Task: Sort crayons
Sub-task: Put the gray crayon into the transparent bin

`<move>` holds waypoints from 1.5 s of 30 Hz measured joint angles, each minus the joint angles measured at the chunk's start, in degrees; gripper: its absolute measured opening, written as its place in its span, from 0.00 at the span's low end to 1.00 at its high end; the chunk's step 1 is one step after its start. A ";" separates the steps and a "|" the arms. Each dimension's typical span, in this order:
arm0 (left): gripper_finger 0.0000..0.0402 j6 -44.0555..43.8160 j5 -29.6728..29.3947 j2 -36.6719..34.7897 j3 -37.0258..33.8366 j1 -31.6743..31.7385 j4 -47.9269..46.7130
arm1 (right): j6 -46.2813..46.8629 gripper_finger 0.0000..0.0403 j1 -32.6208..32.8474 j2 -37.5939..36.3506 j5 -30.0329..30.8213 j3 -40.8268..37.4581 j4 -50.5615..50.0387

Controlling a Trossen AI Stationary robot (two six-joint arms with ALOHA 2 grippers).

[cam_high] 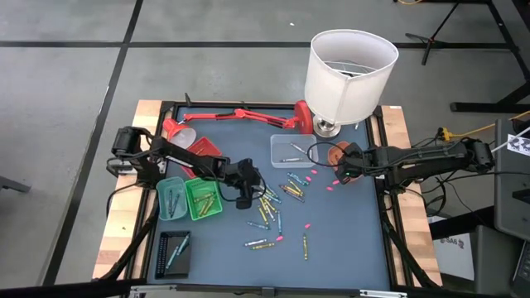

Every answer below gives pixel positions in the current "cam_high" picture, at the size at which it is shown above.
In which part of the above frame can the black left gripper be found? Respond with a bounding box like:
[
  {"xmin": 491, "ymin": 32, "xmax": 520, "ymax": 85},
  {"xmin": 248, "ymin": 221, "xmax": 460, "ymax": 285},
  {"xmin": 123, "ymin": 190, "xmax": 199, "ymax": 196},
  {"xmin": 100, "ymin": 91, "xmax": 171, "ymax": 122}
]
[{"xmin": 225, "ymin": 158, "xmax": 263, "ymax": 210}]

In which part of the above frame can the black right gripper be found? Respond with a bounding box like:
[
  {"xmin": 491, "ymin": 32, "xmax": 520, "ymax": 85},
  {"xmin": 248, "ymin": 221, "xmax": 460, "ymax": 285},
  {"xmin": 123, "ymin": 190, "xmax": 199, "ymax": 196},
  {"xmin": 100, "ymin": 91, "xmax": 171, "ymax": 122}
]
[{"xmin": 333, "ymin": 142, "xmax": 365, "ymax": 186}]

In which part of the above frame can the orange plastic basket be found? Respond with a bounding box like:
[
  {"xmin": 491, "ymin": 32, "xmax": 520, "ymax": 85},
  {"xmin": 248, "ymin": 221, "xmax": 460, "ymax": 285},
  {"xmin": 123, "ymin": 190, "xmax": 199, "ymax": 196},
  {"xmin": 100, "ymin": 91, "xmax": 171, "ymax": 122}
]
[{"xmin": 326, "ymin": 141, "xmax": 368, "ymax": 185}]

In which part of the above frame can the green plastic basket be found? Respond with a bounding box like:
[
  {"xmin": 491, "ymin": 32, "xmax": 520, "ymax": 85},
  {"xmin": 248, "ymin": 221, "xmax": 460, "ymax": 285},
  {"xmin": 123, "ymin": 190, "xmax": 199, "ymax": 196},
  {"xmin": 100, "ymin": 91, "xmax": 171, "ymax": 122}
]
[{"xmin": 184, "ymin": 177, "xmax": 224, "ymax": 221}]

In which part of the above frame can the clear plastic container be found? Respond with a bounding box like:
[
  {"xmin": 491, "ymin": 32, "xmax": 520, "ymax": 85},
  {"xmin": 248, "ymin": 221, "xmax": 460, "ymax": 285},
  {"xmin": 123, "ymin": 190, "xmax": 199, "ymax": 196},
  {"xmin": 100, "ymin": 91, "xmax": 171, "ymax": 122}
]
[{"xmin": 270, "ymin": 133, "xmax": 320, "ymax": 169}]

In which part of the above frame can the red plastic basket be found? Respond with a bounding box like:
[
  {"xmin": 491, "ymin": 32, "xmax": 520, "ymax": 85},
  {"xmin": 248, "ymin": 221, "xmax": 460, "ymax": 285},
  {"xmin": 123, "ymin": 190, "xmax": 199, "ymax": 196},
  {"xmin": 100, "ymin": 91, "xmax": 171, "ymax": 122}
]
[{"xmin": 177, "ymin": 136, "xmax": 223, "ymax": 179}]

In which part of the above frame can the teal plastic basket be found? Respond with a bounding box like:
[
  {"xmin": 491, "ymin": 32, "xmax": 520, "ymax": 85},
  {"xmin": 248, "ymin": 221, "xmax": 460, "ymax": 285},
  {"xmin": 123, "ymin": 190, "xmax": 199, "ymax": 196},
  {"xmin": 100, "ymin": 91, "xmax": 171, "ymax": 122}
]
[{"xmin": 156, "ymin": 176, "xmax": 190, "ymax": 221}]

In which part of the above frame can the white shade table lamp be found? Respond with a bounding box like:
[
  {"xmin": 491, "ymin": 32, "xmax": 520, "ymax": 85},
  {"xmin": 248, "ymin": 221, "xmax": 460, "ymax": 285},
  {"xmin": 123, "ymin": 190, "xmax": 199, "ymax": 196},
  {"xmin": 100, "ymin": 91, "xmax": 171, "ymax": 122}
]
[{"xmin": 304, "ymin": 28, "xmax": 400, "ymax": 138}]

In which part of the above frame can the red desk lamp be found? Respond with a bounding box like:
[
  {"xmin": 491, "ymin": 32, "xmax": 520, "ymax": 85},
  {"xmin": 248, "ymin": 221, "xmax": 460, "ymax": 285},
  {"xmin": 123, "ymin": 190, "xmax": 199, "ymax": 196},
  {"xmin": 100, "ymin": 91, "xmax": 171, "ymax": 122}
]
[{"xmin": 162, "ymin": 100, "xmax": 315, "ymax": 152}]

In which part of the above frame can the wooden side board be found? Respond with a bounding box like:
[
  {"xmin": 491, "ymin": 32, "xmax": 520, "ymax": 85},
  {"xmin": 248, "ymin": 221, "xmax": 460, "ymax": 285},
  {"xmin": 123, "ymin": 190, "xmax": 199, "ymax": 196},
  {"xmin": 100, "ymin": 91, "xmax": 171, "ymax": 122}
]
[
  {"xmin": 93, "ymin": 99, "xmax": 163, "ymax": 281},
  {"xmin": 379, "ymin": 105, "xmax": 443, "ymax": 286}
]

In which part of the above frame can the black plastic tray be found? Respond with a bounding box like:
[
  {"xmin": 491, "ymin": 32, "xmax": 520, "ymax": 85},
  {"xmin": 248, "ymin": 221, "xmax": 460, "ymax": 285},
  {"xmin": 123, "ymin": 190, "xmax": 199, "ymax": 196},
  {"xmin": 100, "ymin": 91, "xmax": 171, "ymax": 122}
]
[{"xmin": 155, "ymin": 230, "xmax": 192, "ymax": 280}]

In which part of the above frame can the black stand leg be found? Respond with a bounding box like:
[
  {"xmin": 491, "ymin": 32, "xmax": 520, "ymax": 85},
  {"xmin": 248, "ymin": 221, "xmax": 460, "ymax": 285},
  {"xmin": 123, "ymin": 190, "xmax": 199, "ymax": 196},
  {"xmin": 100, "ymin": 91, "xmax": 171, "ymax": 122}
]
[{"xmin": 450, "ymin": 0, "xmax": 530, "ymax": 113}]

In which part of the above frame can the black tripod stand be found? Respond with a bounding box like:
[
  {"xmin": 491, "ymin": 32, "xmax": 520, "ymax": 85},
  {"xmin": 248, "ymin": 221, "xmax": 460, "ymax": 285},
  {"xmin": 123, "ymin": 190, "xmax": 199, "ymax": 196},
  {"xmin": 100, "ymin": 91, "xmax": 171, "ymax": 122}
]
[{"xmin": 404, "ymin": 0, "xmax": 460, "ymax": 66}]

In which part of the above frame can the grey cabinet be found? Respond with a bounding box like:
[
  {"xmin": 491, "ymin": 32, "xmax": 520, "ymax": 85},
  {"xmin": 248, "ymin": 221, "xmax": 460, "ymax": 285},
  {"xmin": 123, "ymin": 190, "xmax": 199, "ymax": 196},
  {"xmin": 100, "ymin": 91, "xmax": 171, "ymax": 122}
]
[{"xmin": 494, "ymin": 118, "xmax": 530, "ymax": 242}]

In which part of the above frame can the grey box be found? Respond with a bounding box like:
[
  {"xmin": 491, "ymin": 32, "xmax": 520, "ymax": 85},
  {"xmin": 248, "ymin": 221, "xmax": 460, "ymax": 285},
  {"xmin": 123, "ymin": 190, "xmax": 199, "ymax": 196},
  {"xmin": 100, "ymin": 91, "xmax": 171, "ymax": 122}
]
[{"xmin": 430, "ymin": 225, "xmax": 530, "ymax": 297}]

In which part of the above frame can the printed marker sheet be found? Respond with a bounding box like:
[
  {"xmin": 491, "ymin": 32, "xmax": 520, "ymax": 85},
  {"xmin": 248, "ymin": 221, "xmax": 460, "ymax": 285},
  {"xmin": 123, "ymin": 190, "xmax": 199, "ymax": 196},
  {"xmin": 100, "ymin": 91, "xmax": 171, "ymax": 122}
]
[{"xmin": 507, "ymin": 133, "xmax": 530, "ymax": 157}]

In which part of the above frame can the grey stand foot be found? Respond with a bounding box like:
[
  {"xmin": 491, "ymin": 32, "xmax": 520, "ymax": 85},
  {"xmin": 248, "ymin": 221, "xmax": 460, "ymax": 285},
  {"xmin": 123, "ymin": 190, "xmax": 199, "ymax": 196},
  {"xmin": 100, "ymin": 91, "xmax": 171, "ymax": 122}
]
[{"xmin": 0, "ymin": 175, "xmax": 32, "ymax": 195}]

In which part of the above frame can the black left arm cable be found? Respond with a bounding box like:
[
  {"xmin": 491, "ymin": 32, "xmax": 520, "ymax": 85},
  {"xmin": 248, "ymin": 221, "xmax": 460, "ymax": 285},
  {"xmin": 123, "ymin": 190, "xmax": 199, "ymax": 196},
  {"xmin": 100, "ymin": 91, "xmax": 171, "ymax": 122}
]
[{"xmin": 206, "ymin": 165, "xmax": 268, "ymax": 203}]

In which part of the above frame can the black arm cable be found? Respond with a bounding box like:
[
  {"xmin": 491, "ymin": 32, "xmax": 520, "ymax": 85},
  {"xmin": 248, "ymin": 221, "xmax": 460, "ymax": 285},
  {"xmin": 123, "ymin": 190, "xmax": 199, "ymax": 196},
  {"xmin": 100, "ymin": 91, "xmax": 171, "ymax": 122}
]
[
  {"xmin": 206, "ymin": 165, "xmax": 268, "ymax": 203},
  {"xmin": 305, "ymin": 142, "xmax": 339, "ymax": 169}
]

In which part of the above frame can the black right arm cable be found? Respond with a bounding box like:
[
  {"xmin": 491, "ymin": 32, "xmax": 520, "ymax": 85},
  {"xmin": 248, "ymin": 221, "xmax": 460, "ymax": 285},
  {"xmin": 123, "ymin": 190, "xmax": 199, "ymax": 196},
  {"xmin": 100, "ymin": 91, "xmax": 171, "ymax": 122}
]
[{"xmin": 305, "ymin": 142, "xmax": 339, "ymax": 169}]

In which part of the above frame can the black table frame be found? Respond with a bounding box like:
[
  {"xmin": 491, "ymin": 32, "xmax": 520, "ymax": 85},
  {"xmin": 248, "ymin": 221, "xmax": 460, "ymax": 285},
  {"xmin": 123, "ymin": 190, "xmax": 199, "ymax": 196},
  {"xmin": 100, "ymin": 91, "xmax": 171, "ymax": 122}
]
[{"xmin": 91, "ymin": 99, "xmax": 444, "ymax": 298}]

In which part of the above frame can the yellow power cable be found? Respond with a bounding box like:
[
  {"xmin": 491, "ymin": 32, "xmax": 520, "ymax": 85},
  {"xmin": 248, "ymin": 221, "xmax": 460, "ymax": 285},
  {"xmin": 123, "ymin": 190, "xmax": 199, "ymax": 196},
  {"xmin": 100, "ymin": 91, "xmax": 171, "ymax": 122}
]
[{"xmin": 434, "ymin": 109, "xmax": 530, "ymax": 140}]

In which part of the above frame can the white cable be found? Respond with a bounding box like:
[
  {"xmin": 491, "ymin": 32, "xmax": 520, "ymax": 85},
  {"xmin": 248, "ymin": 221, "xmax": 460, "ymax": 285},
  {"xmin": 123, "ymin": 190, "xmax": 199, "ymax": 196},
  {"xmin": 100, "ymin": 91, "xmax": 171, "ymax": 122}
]
[{"xmin": 488, "ymin": 126, "xmax": 530, "ymax": 156}]

